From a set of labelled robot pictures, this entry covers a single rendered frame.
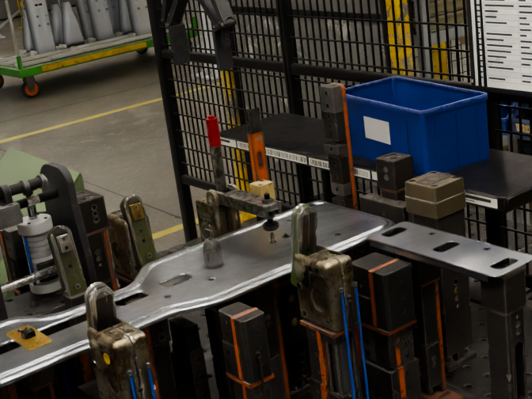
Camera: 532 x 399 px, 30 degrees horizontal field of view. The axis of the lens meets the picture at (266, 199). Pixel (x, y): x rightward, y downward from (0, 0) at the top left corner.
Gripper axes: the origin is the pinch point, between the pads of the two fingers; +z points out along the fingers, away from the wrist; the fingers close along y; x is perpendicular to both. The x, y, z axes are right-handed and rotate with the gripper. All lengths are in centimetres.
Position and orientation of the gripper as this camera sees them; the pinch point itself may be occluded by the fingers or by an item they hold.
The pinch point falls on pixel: (202, 59)
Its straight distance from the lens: 177.2
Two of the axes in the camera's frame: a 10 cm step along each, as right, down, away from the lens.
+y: 6.1, 1.8, -7.8
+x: 7.9, -2.9, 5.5
